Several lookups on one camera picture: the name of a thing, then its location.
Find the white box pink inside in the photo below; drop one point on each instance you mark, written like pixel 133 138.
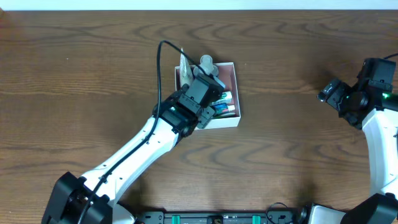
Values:
pixel 228 76

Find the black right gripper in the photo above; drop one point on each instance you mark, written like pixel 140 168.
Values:
pixel 327 93

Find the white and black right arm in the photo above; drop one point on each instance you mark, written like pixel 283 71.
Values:
pixel 380 130

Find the clear bottle blue label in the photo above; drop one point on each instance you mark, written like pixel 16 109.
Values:
pixel 206 63

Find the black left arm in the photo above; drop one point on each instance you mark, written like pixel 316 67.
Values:
pixel 94 196

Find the small toothpaste tube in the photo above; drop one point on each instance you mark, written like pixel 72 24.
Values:
pixel 223 108

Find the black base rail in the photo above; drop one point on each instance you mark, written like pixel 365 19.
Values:
pixel 277 213

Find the green white soap packet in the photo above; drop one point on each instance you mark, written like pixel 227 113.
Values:
pixel 226 97

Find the white squeeze tube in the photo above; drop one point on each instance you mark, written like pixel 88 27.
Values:
pixel 186 75

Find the green white toothbrush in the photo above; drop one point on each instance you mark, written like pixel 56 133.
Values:
pixel 225 115

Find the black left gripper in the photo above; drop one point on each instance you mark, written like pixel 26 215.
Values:
pixel 206 116

